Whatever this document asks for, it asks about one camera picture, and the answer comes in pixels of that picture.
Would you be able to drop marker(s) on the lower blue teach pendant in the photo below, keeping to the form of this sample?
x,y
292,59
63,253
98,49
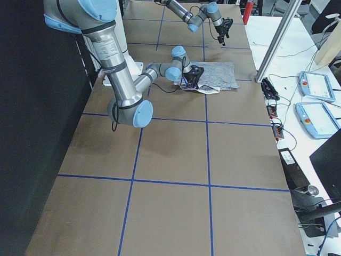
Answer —
x,y
317,119

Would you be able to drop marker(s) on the orange black connector box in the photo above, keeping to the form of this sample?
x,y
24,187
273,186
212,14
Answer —
x,y
272,111
277,129

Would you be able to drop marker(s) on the black box with label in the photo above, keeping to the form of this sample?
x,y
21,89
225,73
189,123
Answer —
x,y
294,175

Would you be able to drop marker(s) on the aluminium frame post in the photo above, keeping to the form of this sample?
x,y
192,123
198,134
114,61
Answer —
x,y
278,36

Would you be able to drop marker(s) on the navy white striped polo shirt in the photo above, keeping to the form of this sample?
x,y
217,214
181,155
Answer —
x,y
217,76

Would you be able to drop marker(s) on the wooden board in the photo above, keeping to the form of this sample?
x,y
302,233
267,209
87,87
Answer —
x,y
331,46

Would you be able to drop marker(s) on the black office chair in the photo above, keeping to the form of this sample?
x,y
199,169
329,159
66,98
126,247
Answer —
x,y
321,22

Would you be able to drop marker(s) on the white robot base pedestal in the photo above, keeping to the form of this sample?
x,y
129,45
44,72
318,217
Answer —
x,y
125,48

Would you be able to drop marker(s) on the lower orange black connector box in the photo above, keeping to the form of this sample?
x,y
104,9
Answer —
x,y
277,129

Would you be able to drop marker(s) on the upper blue teach pendant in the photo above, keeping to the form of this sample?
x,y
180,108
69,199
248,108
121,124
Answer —
x,y
317,86

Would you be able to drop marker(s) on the black monitor on arm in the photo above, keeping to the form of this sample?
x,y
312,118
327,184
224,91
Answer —
x,y
315,216

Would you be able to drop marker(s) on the upper orange black connector box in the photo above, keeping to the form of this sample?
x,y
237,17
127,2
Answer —
x,y
272,111

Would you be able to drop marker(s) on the blue teach pendant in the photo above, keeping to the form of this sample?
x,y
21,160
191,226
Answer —
x,y
317,119
317,86

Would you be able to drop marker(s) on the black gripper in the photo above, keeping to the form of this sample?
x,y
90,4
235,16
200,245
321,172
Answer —
x,y
221,31
191,78

